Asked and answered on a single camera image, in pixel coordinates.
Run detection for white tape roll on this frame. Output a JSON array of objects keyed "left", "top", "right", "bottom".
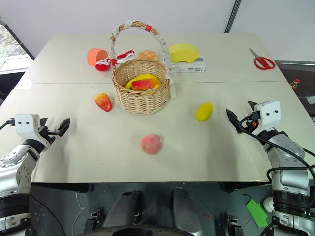
[{"left": 261, "top": 196, "right": 274, "bottom": 212}]

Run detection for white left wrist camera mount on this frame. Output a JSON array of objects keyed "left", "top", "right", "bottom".
[{"left": 14, "top": 113, "right": 41, "bottom": 146}]

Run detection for pink toy peach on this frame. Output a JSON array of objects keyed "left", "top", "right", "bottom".
[{"left": 140, "top": 133, "right": 163, "bottom": 155}]

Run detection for red white toy apple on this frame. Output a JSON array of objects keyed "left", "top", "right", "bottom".
[{"left": 95, "top": 60, "right": 110, "bottom": 72}]

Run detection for green paper tag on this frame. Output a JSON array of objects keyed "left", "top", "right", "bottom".
[{"left": 245, "top": 194, "right": 268, "bottom": 228}]

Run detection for red orange mango fruit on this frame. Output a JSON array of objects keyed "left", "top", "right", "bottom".
[{"left": 94, "top": 93, "right": 114, "bottom": 113}]

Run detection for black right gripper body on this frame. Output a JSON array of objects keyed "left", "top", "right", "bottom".
[{"left": 242, "top": 111, "right": 262, "bottom": 136}]

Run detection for window with black frame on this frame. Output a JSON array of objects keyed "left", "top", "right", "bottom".
[{"left": 0, "top": 16, "right": 35, "bottom": 74}]

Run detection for red yellow toy mango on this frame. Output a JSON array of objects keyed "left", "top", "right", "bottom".
[{"left": 131, "top": 78, "right": 156, "bottom": 92}]

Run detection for orange plastic cup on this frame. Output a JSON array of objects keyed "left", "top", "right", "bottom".
[{"left": 87, "top": 47, "right": 109, "bottom": 66}]

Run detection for wicker basket with ribbon handle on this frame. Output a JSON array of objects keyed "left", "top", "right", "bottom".
[{"left": 108, "top": 20, "right": 178, "bottom": 116}]

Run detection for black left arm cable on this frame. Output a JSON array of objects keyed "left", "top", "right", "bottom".
[{"left": 0, "top": 118, "right": 17, "bottom": 131}]

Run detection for orange toy cantaloupe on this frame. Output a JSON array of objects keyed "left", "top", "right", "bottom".
[{"left": 137, "top": 50, "right": 158, "bottom": 61}]

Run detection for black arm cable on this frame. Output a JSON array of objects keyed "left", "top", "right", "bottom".
[
  {"left": 0, "top": 118, "right": 17, "bottom": 131},
  {"left": 239, "top": 115, "right": 315, "bottom": 184}
]

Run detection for red handled scissors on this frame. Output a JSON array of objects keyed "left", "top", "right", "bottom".
[{"left": 249, "top": 48, "right": 276, "bottom": 71}]

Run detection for yellow toy banana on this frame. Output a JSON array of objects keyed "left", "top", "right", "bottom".
[{"left": 125, "top": 73, "right": 162, "bottom": 94}]

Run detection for white cardboard box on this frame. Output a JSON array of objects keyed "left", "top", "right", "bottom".
[{"left": 169, "top": 57, "right": 206, "bottom": 74}]

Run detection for bottle with red cap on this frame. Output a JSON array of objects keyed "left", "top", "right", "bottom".
[{"left": 288, "top": 78, "right": 301, "bottom": 93}]

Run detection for thin white cord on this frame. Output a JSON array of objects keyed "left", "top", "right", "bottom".
[{"left": 71, "top": 190, "right": 87, "bottom": 236}]

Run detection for yellow curved foam block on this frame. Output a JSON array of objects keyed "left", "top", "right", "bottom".
[{"left": 168, "top": 43, "right": 200, "bottom": 64}]

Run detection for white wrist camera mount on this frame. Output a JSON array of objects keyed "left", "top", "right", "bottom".
[
  {"left": 254, "top": 100, "right": 282, "bottom": 135},
  {"left": 14, "top": 113, "right": 41, "bottom": 146}
]

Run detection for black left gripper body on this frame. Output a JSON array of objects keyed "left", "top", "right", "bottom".
[{"left": 37, "top": 125, "right": 60, "bottom": 147}]

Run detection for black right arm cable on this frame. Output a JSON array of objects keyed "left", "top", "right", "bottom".
[{"left": 239, "top": 115, "right": 315, "bottom": 184}]

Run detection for grey ceiling post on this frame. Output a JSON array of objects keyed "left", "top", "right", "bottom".
[{"left": 224, "top": 0, "right": 243, "bottom": 33}]

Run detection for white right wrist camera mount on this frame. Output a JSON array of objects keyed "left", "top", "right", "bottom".
[{"left": 254, "top": 100, "right": 282, "bottom": 135}]

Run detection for yellow toy lemon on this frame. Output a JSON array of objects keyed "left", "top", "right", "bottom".
[{"left": 195, "top": 102, "right": 214, "bottom": 122}]

